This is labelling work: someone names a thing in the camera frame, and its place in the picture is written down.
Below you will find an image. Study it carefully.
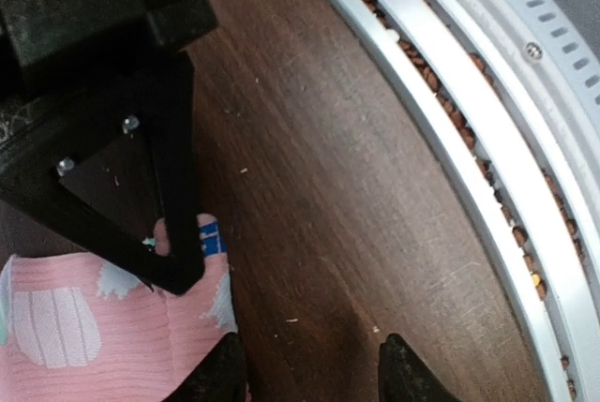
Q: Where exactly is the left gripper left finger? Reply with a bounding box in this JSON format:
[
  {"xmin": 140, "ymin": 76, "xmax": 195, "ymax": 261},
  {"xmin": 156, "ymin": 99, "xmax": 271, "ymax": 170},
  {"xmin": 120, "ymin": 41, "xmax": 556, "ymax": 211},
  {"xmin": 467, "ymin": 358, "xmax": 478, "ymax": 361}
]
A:
[{"xmin": 164, "ymin": 333, "xmax": 248, "ymax": 402}]

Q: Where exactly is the pink patterned sock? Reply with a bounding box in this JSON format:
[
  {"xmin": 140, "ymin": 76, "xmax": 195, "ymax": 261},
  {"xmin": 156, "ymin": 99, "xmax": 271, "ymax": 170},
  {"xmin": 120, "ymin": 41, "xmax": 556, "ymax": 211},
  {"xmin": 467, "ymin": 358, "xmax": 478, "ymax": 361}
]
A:
[{"xmin": 1, "ymin": 214, "xmax": 238, "ymax": 401}]

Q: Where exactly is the aluminium front rail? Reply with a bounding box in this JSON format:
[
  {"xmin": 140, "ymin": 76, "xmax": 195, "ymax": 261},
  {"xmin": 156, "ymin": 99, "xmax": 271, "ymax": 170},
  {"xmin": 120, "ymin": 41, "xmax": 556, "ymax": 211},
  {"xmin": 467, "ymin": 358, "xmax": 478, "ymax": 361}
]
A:
[{"xmin": 329, "ymin": 0, "xmax": 599, "ymax": 401}]

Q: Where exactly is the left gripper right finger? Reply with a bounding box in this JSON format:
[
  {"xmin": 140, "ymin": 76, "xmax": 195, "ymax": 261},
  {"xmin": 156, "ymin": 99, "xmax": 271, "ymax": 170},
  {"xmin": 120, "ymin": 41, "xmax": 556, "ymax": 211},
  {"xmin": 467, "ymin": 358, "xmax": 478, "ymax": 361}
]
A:
[{"xmin": 378, "ymin": 334, "xmax": 458, "ymax": 402}]

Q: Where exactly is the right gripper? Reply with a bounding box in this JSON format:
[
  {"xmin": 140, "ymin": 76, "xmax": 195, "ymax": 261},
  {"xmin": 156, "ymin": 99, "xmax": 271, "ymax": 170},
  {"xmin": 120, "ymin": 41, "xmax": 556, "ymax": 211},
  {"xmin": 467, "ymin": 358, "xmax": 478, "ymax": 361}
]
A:
[{"xmin": 1, "ymin": 0, "xmax": 218, "ymax": 100}]

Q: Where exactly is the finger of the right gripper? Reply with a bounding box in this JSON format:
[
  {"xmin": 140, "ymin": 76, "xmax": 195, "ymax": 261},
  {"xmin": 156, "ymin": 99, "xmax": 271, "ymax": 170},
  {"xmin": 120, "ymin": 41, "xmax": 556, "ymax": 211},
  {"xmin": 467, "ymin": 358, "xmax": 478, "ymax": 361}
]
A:
[{"xmin": 1, "ymin": 52, "xmax": 205, "ymax": 295}]

